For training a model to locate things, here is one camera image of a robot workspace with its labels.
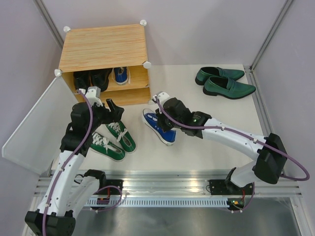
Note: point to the green sneaker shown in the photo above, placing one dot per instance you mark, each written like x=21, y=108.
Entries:
x=103, y=146
x=122, y=135

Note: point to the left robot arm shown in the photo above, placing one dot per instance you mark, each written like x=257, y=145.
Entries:
x=56, y=214

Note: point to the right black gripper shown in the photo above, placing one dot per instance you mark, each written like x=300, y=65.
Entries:
x=160, y=120

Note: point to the wooden two-shelf shoe cabinet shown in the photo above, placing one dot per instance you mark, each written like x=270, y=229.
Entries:
x=109, y=47

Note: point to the white translucent cabinet door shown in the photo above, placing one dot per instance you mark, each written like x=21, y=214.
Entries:
x=36, y=141

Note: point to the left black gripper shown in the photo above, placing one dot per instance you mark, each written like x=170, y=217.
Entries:
x=114, y=115

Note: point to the green loafer front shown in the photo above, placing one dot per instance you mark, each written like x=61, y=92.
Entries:
x=227, y=88

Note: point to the aluminium mounting rail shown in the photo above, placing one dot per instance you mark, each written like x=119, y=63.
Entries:
x=191, y=184

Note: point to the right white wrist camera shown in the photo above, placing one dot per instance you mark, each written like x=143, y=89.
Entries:
x=161, y=96

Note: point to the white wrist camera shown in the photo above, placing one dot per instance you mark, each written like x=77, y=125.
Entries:
x=92, y=94
x=161, y=96

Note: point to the right aluminium frame post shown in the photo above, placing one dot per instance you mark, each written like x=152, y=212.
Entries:
x=271, y=33

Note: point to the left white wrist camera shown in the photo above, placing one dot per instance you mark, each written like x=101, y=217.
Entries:
x=92, y=94

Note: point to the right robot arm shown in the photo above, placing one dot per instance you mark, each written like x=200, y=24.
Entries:
x=267, y=153

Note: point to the left aluminium frame post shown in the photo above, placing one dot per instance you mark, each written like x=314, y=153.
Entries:
x=49, y=22

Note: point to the white slotted cable duct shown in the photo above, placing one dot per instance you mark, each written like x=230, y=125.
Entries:
x=159, y=202

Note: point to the blue sneaker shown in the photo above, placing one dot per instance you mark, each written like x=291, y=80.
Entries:
x=121, y=75
x=150, y=119

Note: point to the black patent shoe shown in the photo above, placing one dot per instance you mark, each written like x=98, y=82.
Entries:
x=100, y=78
x=81, y=79

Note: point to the green loafer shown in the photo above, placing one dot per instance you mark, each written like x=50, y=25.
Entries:
x=227, y=88
x=205, y=72

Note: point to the aluminium frame post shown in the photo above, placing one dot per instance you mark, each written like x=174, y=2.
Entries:
x=49, y=22
x=271, y=33

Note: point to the green loafer rear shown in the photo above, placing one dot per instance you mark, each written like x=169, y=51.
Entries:
x=205, y=72

